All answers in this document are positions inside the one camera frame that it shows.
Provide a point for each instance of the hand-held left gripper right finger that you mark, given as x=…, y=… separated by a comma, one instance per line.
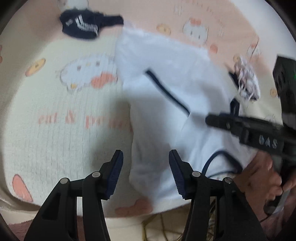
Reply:
x=177, y=176

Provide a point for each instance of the navy shorts with white stripes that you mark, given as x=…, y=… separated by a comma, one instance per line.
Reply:
x=81, y=25

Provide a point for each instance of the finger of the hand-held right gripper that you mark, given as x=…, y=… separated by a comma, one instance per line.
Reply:
x=222, y=121

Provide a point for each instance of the white folded garment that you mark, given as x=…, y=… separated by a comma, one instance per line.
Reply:
x=249, y=78

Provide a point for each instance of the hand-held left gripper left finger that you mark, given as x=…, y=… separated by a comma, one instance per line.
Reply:
x=114, y=176

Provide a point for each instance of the navy striped folded garment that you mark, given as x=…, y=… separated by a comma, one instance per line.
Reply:
x=233, y=77

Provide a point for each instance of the white shirt with navy trim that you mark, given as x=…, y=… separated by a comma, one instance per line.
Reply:
x=173, y=69

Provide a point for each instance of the pink and cream printed blanket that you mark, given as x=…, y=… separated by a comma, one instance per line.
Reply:
x=57, y=104

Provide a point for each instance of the person's right hand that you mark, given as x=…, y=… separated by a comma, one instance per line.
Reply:
x=259, y=176

